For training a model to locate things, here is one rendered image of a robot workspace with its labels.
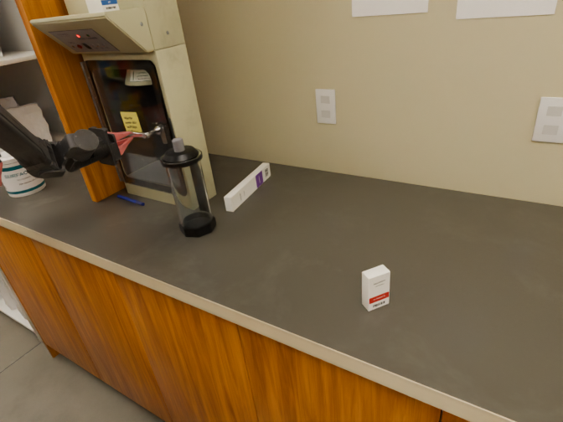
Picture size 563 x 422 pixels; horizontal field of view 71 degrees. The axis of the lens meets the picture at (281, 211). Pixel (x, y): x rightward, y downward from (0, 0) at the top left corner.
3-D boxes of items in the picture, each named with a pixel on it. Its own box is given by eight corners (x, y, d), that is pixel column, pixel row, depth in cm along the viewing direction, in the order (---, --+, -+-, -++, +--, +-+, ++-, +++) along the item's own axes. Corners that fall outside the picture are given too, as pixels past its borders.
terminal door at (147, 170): (124, 181, 137) (84, 59, 117) (187, 196, 121) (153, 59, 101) (122, 182, 136) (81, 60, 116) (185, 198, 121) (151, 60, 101)
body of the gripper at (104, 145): (109, 126, 102) (84, 136, 97) (121, 163, 107) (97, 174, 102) (93, 125, 106) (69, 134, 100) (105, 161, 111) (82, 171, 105)
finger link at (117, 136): (136, 125, 109) (107, 136, 102) (142, 149, 113) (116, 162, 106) (120, 123, 113) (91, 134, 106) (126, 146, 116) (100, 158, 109)
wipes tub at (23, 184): (35, 180, 160) (19, 145, 152) (53, 185, 153) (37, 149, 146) (2, 194, 150) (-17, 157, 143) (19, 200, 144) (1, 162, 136)
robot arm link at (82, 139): (26, 146, 95) (37, 179, 94) (37, 122, 87) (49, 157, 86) (79, 144, 103) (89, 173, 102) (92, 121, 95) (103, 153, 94)
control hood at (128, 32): (80, 52, 117) (68, 15, 112) (156, 50, 100) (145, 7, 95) (43, 60, 108) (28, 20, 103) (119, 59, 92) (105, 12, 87)
